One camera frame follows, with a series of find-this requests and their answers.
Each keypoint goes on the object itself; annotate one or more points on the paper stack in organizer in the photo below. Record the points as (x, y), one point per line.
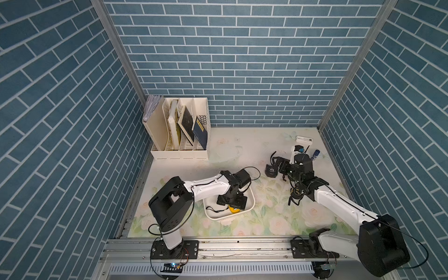
(150, 106)

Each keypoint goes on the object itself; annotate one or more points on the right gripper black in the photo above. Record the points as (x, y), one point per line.
(286, 163)

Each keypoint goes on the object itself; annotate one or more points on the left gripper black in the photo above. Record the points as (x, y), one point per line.
(241, 203)

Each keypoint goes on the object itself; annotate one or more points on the black yellow tape measure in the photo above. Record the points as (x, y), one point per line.
(296, 193)

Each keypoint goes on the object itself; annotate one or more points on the beige desktop file organizer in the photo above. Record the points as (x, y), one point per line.
(180, 128)

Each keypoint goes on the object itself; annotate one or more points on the white ventilated cable duct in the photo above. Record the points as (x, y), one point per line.
(215, 268)

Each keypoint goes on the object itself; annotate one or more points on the right corner aluminium post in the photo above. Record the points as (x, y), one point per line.
(381, 18)

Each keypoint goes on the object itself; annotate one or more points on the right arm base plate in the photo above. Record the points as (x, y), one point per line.
(306, 249)

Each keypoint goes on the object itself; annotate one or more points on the black book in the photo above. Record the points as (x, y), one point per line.
(185, 122)

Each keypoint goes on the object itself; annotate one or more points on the white stapler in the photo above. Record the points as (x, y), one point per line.
(304, 141)

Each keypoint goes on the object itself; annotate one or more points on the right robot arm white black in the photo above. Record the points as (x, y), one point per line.
(377, 244)

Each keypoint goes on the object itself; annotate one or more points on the aluminium mounting rail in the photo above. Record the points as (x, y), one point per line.
(138, 250)

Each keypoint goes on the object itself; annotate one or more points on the left corner aluminium post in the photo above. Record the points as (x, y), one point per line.
(106, 20)

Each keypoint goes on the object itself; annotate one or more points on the white yellow book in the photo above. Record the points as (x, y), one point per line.
(175, 131)

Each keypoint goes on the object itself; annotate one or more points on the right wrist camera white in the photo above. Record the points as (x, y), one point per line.
(296, 150)

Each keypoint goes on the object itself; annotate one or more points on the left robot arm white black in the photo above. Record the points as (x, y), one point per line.
(176, 199)

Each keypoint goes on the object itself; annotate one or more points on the round black tape measure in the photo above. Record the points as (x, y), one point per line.
(271, 171)

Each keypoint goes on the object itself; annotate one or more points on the corner aluminium post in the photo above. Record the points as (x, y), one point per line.
(381, 18)
(106, 20)

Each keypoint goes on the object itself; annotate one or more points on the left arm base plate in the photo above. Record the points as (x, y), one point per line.
(175, 250)

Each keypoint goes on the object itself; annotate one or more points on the dark blue book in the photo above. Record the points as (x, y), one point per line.
(200, 132)

